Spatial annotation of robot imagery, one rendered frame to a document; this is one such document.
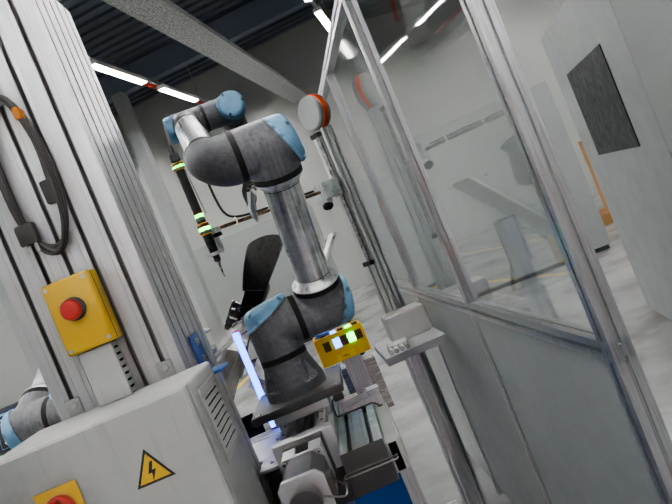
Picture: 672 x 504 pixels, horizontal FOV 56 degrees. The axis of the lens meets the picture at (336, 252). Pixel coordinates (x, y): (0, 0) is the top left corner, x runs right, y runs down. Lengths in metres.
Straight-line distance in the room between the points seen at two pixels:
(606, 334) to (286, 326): 0.70
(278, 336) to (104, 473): 0.59
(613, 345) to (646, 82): 2.14
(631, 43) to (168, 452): 2.71
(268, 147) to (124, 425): 0.63
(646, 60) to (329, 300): 2.13
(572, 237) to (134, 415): 0.77
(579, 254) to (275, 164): 0.63
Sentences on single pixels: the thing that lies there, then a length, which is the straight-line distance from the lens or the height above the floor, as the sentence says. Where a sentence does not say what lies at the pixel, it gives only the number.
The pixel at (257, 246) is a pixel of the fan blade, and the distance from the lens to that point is 2.32.
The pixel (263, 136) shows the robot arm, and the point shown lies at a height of 1.60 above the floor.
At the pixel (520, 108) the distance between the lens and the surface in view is 1.15.
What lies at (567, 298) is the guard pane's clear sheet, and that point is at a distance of 1.31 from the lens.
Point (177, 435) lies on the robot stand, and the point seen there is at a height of 1.17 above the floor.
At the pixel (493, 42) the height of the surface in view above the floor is 1.55.
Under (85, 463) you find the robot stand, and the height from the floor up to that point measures 1.18.
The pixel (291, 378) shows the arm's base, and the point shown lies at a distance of 1.51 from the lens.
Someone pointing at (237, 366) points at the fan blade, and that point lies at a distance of 2.41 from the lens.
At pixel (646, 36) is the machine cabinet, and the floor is 1.63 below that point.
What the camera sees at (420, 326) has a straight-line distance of 2.54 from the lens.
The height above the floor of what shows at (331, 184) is 1.55.
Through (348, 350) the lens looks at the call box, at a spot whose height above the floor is 1.01.
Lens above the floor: 1.36
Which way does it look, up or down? 2 degrees down
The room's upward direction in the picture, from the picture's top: 23 degrees counter-clockwise
